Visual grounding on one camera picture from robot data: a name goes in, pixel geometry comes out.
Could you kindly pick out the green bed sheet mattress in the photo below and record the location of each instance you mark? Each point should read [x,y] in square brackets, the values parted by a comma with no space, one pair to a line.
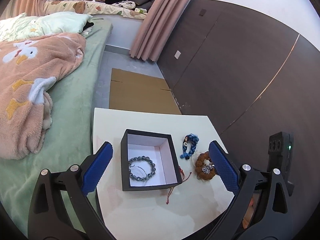
[69,139]

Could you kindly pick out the white wall switch plate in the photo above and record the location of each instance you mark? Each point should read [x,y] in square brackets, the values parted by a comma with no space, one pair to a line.
[177,54]

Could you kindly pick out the patterned floral quilt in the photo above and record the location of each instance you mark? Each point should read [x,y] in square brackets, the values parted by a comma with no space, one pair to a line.
[92,8]

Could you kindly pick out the pink fleece blanket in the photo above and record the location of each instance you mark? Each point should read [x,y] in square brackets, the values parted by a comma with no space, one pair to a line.
[29,69]

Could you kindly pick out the pink curtain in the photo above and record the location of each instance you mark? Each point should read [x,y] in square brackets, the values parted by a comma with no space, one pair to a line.
[156,29]

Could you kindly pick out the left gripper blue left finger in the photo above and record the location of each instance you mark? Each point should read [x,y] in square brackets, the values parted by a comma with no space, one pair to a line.
[94,166]

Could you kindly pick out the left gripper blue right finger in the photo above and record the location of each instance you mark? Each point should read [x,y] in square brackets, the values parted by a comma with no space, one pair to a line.
[228,172]

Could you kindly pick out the thin silver bangle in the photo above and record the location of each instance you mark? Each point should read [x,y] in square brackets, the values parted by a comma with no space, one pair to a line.
[138,174]

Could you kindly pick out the light green pillow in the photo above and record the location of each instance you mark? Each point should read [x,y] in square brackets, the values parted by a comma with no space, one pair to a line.
[23,27]

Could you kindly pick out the flattened cardboard sheet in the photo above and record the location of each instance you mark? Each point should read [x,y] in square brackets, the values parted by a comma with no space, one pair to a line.
[131,91]

